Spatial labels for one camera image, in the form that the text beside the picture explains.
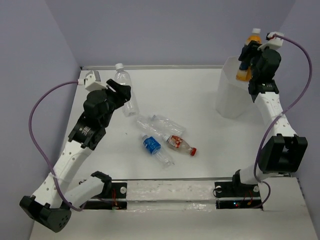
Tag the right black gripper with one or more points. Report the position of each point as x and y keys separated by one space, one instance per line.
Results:
x=251 y=48

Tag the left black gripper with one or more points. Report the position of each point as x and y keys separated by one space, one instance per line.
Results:
x=122 y=94

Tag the clear bottle white cap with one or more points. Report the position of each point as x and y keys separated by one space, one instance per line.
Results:
x=122 y=77

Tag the orange juice bottle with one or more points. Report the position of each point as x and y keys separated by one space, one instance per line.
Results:
x=248 y=51

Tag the clear crushed bottle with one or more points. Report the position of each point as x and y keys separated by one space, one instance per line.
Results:
x=147 y=127

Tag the clear long bottle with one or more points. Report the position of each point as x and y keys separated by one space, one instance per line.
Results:
x=168 y=124

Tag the blue label water bottle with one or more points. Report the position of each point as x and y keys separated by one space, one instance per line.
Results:
x=155 y=149

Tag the red cap tea bottle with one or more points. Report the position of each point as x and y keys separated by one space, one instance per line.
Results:
x=178 y=144

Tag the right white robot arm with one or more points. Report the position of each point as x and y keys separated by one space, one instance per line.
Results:
x=282 y=149

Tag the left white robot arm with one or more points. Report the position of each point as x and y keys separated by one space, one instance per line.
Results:
x=51 y=205

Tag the white plastic bin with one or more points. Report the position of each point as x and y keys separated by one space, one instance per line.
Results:
x=232 y=97

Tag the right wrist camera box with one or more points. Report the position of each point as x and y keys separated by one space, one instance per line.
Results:
x=274 y=41

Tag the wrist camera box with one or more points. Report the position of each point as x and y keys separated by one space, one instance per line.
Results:
x=274 y=41
x=92 y=81

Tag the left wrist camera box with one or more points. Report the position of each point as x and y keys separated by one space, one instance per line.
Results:
x=92 y=81

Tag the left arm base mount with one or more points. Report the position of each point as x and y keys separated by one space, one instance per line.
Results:
x=114 y=199

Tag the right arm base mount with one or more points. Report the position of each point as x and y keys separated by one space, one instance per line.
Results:
x=232 y=194

